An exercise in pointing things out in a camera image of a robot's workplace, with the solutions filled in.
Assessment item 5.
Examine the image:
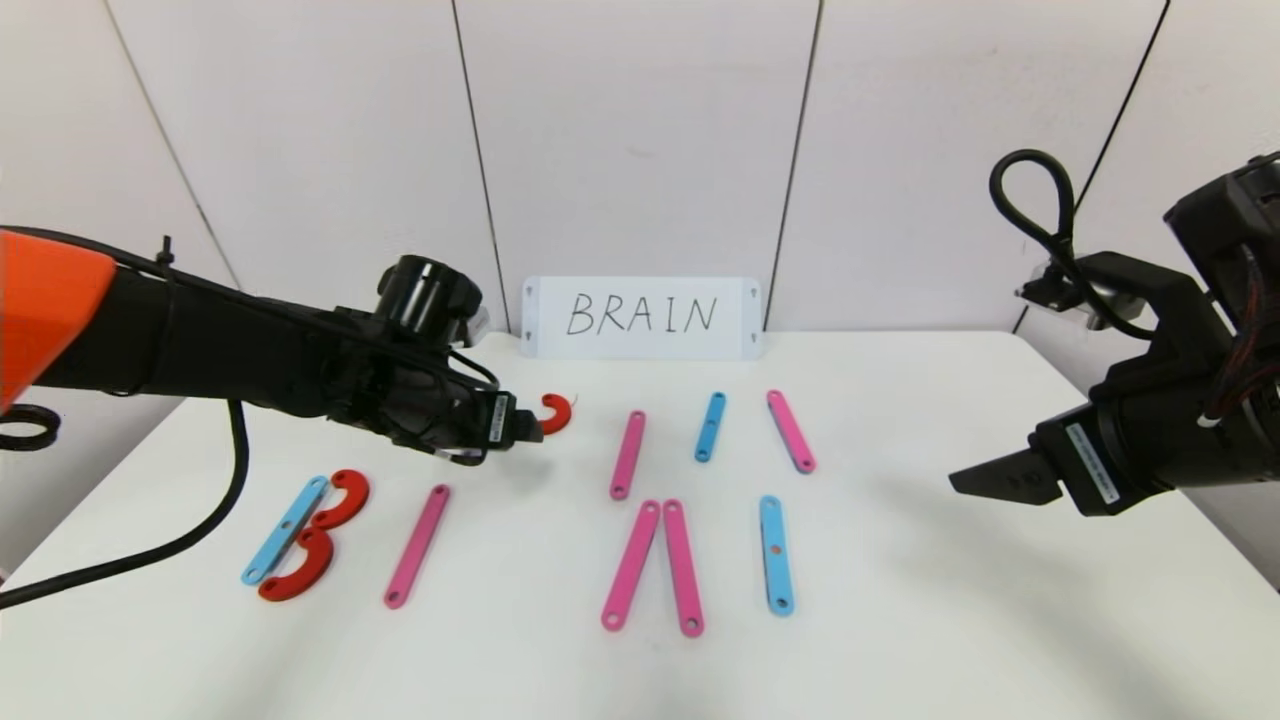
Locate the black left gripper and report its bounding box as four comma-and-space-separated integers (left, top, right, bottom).
412, 368, 544, 467

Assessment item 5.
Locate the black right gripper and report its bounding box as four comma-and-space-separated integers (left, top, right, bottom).
948, 377, 1228, 518

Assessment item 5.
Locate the pink bar with holes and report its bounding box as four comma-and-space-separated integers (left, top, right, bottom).
609, 410, 648, 501
765, 389, 817, 475
661, 498, 706, 638
600, 499, 663, 633
384, 484, 452, 610

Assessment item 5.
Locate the white sign reading BRAIN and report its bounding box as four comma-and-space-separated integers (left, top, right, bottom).
520, 277, 763, 361

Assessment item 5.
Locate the short blue flat bar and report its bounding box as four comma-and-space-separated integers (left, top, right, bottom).
693, 391, 728, 464

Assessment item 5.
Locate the large red arc piece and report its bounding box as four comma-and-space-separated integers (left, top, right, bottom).
312, 469, 372, 531
258, 527, 337, 602

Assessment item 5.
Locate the blue bar with orange hole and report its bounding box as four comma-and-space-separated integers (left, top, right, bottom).
757, 494, 796, 617

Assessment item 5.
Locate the long light blue flat bar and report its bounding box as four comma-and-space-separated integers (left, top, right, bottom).
241, 475, 332, 587

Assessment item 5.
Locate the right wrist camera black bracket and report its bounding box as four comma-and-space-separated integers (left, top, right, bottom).
1015, 250, 1201, 331

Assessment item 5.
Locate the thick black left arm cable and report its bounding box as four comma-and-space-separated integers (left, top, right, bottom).
0, 400, 251, 611

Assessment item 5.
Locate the looped black right arm cable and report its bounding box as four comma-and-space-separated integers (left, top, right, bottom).
989, 149, 1156, 341

